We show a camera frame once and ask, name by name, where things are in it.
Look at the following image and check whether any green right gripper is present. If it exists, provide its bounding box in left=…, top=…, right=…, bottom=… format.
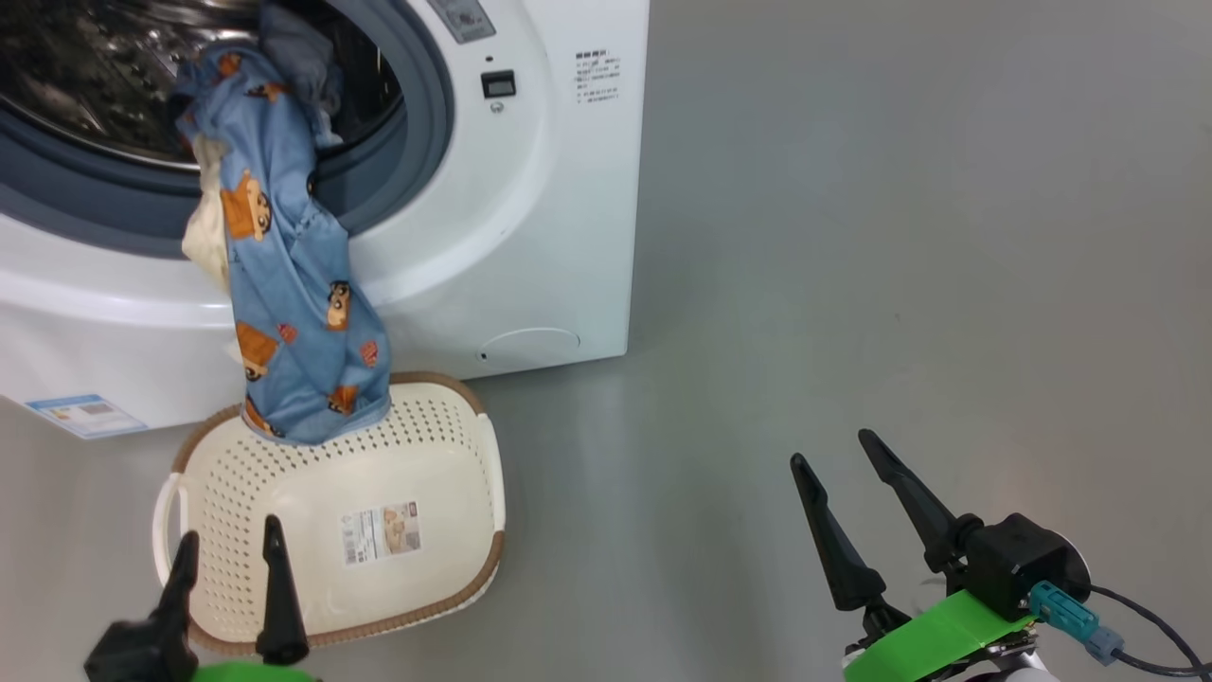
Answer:
left=791, top=428, right=1040, bottom=682

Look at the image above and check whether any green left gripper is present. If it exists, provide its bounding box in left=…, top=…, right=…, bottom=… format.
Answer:
left=142, top=514, right=320, bottom=682

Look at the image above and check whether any blue cartoon print garment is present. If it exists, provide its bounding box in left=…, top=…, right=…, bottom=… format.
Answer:
left=170, top=38, right=394, bottom=446

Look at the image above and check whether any basket product label sticker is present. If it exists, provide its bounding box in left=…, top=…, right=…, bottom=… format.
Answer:
left=341, top=500, right=422, bottom=567

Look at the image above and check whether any cream perforated basket brown rim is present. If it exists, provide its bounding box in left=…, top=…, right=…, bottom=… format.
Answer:
left=151, top=371, right=508, bottom=657

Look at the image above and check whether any grey rubber door gasket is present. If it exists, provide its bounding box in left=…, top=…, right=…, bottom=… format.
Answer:
left=0, top=0, right=455, bottom=259

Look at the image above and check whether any white front-load washing machine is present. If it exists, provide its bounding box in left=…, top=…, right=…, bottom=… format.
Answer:
left=0, top=0, right=651, bottom=440

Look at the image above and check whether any blue energy label sticker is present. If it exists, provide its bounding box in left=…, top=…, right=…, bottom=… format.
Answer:
left=26, top=394, right=150, bottom=440

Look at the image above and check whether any oval white filter cover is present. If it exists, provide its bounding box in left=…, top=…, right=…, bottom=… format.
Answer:
left=476, top=327, right=581, bottom=368

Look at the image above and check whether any steel washer drum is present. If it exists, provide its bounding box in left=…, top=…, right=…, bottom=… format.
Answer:
left=0, top=0, right=408, bottom=171

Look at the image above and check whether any teal right camera connector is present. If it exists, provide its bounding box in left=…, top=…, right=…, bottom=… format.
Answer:
left=1027, top=581, right=1126, bottom=665

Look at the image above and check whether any black right camera cable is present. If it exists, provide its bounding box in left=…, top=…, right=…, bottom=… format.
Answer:
left=1089, top=584, right=1212, bottom=679

